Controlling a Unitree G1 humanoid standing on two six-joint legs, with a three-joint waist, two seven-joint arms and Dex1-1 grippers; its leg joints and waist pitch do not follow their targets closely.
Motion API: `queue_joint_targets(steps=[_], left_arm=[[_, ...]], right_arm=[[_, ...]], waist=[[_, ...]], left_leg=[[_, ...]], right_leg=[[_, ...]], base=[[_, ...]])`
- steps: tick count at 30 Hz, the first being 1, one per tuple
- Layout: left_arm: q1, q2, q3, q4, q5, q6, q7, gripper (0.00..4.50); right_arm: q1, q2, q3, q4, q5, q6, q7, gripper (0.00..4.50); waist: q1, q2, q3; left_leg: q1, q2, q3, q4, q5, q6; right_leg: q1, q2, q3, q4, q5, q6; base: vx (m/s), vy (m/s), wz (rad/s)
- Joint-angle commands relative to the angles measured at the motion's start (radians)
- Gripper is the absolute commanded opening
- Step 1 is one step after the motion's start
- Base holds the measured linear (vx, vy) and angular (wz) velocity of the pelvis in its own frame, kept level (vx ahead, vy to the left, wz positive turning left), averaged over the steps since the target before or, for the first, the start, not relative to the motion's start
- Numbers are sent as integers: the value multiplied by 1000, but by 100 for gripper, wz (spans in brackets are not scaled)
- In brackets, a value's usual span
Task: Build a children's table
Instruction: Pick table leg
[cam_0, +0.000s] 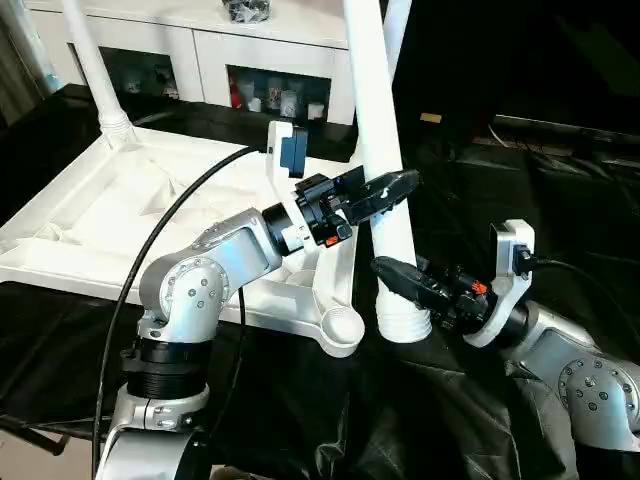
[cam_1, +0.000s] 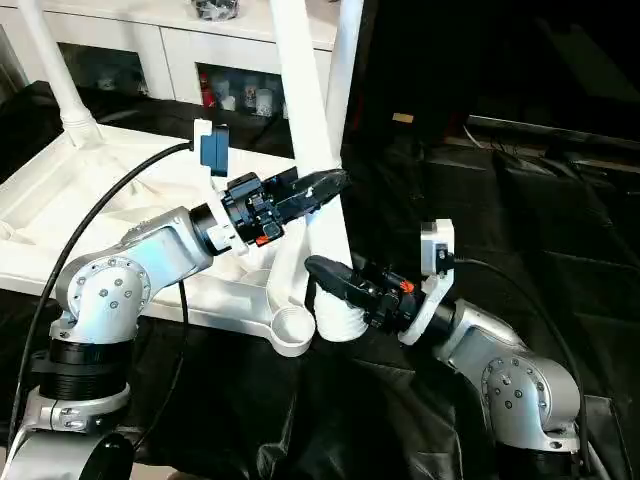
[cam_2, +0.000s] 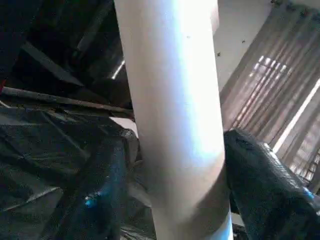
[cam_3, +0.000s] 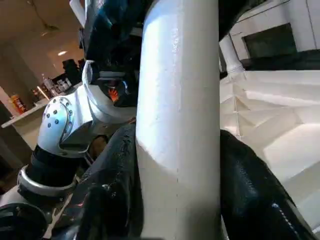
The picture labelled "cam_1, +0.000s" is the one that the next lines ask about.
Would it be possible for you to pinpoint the white plastic table leg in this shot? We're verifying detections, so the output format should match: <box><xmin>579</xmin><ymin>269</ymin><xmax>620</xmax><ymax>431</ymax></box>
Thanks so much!
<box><xmin>324</xmin><ymin>0</ymin><xmax>366</xmax><ymax>170</ymax></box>
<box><xmin>268</xmin><ymin>0</ymin><xmax>372</xmax><ymax>344</ymax></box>
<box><xmin>17</xmin><ymin>0</ymin><xmax>101</xmax><ymax>149</ymax></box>

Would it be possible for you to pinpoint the white plastic table top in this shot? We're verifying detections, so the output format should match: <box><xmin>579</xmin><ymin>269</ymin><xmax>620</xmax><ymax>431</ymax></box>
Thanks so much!
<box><xmin>0</xmin><ymin>122</ymin><xmax>346</xmax><ymax>360</ymax></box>

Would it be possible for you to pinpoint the black mat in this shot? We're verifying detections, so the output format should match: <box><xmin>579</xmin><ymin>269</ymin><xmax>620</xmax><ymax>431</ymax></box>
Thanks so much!
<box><xmin>0</xmin><ymin>82</ymin><xmax>640</xmax><ymax>480</ymax></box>

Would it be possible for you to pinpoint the white glass-door cabinet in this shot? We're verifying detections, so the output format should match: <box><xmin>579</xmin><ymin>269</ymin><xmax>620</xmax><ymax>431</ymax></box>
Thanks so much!
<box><xmin>0</xmin><ymin>9</ymin><xmax>335</xmax><ymax>120</ymax></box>

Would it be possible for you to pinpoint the dark grey bundle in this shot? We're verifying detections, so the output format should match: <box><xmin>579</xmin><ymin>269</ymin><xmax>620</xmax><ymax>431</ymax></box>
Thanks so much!
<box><xmin>192</xmin><ymin>0</ymin><xmax>241</xmax><ymax>22</ymax></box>

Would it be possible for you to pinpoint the long black bar device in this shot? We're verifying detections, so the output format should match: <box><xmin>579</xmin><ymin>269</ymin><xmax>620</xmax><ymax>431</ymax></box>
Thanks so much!
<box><xmin>467</xmin><ymin>114</ymin><xmax>640</xmax><ymax>150</ymax></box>

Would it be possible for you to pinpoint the grey curtain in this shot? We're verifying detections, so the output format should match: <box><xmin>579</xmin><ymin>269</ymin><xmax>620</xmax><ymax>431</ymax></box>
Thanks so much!
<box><xmin>0</xmin><ymin>27</ymin><xmax>32</xmax><ymax>99</ymax></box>

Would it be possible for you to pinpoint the black left wrist camera cable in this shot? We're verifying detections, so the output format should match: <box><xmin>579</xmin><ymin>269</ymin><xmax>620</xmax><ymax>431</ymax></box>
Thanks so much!
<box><xmin>7</xmin><ymin>141</ymin><xmax>196</xmax><ymax>441</ymax></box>

